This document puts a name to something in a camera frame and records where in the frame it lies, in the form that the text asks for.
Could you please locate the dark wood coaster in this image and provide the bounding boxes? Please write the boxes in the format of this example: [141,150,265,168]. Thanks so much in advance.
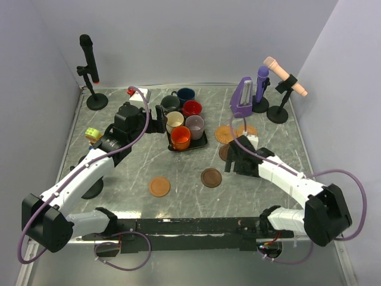
[218,144,230,161]
[201,168,222,188]

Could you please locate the woven rattan coaster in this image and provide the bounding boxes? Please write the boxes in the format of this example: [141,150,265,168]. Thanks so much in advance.
[237,125,258,137]
[215,125,233,144]

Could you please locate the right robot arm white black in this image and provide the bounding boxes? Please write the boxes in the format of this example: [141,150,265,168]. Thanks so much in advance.
[225,137,352,247]

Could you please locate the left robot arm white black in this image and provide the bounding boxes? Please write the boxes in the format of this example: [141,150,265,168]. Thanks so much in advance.
[21,102,167,253]

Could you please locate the left light wood coaster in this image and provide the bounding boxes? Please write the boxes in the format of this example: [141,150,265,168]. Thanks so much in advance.
[149,176,171,197]

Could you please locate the dark green mug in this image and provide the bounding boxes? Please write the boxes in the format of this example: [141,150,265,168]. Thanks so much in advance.
[160,95,181,113]

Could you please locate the cream mug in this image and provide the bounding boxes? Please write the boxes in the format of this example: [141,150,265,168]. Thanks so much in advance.
[166,111,185,134]

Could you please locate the orange mug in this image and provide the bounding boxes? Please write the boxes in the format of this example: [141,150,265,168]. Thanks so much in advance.
[170,126,191,151]

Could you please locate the blue mug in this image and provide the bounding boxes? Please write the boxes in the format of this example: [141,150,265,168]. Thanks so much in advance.
[171,88,195,106]

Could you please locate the red mug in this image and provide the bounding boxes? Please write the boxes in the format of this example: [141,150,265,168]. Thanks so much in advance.
[182,100,202,116]

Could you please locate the lilac mug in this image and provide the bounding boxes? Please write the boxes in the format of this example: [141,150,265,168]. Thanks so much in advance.
[185,115,205,140]

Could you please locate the black serving tray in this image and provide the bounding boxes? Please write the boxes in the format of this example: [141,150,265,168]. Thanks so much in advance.
[166,115,208,152]

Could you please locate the purple metronome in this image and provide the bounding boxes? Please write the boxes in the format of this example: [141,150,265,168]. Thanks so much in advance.
[230,77,254,118]

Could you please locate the purple microphone black stand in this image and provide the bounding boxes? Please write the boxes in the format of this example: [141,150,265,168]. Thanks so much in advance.
[252,78,270,113]

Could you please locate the left black microphone stand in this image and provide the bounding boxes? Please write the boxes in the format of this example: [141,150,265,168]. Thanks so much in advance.
[77,66,108,111]

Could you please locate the colourful toy block figure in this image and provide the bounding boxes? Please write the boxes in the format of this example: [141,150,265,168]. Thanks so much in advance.
[85,128,102,150]

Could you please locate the black round stand base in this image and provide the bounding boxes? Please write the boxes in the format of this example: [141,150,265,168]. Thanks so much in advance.
[82,177,104,200]

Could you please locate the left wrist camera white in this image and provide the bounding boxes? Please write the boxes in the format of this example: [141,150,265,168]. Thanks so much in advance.
[126,88,151,103]

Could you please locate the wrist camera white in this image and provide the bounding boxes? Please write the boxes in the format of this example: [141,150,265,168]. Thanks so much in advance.
[126,88,151,103]
[242,131,259,150]

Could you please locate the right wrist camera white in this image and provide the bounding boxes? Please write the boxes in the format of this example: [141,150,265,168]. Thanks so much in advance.
[242,131,259,150]

